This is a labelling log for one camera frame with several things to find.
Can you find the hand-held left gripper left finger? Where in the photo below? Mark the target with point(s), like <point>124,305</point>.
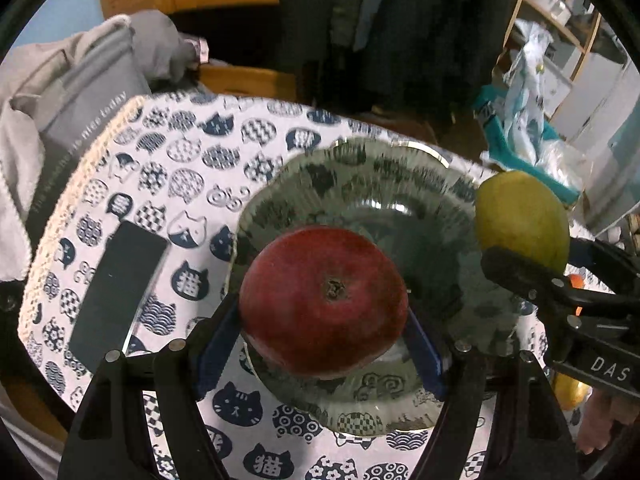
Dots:
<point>216,345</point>

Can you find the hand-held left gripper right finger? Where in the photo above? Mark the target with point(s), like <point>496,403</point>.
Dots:
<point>425,355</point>

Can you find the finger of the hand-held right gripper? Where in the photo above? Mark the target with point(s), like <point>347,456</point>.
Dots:
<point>515,272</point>
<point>582,252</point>

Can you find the orange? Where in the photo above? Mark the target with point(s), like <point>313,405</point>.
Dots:
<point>570,392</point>

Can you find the yellow-green lemon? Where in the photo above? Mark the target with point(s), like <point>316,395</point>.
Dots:
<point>520,215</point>

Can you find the red apple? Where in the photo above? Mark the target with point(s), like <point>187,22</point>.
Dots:
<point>310,330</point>

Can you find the glass plate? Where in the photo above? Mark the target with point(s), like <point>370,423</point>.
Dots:
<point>400,200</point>

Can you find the person's right hand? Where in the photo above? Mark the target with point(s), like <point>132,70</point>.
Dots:
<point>602,422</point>

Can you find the clear plastic bag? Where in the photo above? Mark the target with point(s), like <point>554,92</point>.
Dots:
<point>557,165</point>

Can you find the black smartphone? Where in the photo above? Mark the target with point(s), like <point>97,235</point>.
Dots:
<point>115,295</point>

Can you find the teal crate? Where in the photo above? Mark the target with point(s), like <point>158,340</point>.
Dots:
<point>505,150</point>

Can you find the white patterned storage box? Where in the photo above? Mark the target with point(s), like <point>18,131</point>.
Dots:
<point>550,85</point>

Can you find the white printed plastic bag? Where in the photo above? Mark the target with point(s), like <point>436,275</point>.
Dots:
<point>527,85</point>

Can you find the cat-print tablecloth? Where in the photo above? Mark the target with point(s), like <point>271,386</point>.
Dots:
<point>165,160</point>

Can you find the wooden shelf rack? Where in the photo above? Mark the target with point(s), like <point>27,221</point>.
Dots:
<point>550,15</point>

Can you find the black hanging coat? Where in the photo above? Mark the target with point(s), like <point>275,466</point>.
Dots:
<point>440,25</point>

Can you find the grey printed bag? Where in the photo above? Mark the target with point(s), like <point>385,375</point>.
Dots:
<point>90,100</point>

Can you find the dark grey hanging coat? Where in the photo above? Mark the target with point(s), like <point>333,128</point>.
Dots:
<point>345,5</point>

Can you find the beige jacket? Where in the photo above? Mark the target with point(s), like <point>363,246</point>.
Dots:
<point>30,75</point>

